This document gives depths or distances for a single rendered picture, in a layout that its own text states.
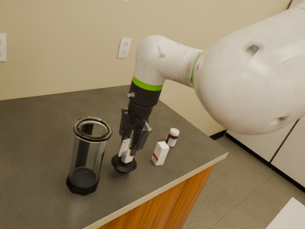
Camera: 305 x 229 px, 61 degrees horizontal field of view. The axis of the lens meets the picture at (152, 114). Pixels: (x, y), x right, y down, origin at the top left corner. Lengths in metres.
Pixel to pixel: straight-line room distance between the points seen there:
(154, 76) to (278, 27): 0.46
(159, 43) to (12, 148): 0.62
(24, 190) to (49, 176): 0.08
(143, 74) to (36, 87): 0.73
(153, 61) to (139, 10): 0.81
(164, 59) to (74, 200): 0.49
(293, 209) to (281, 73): 0.58
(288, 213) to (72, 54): 1.07
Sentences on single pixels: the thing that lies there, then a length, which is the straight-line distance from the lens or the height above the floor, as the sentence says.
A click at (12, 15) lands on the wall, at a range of 1.18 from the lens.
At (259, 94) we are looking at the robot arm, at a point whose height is 1.52.
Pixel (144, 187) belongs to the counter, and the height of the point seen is 0.94.
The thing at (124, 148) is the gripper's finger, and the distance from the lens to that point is 0.90.
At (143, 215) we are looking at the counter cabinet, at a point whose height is 0.75.
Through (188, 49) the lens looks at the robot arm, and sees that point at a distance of 0.71.
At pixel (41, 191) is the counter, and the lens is 0.87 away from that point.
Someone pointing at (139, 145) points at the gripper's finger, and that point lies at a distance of 0.83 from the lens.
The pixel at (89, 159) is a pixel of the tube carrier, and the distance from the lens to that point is 0.76.
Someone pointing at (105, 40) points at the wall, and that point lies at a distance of 1.40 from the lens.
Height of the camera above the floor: 1.60
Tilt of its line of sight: 29 degrees down
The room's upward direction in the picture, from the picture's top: 18 degrees clockwise
